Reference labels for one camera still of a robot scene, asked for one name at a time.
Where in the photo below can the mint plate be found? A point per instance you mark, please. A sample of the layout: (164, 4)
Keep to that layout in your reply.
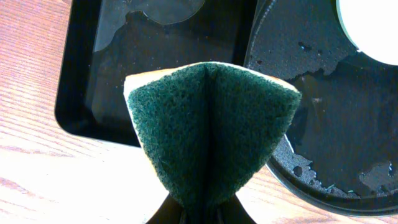
(371, 26)

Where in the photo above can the black round tray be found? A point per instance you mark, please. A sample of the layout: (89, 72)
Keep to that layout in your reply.
(340, 152)

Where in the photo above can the green yellow sponge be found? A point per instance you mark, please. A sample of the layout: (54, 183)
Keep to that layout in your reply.
(208, 127)

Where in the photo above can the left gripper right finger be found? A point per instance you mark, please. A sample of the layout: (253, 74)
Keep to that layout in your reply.
(232, 212)

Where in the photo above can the black rectangular tray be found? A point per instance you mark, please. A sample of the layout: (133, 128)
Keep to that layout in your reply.
(110, 40)

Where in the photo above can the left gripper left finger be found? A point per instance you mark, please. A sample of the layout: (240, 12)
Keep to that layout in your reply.
(168, 213)

